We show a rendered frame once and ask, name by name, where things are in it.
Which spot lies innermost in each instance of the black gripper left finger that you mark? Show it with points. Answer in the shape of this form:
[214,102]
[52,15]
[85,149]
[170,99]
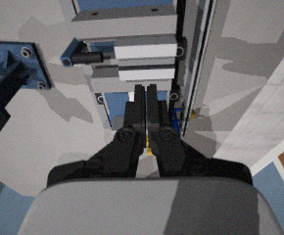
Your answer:
[119,159]

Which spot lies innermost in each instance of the grey rectangular block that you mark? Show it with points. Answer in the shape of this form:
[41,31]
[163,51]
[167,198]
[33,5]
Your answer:
[146,57]

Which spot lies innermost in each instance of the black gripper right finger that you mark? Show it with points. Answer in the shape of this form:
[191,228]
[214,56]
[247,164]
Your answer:
[175,158]

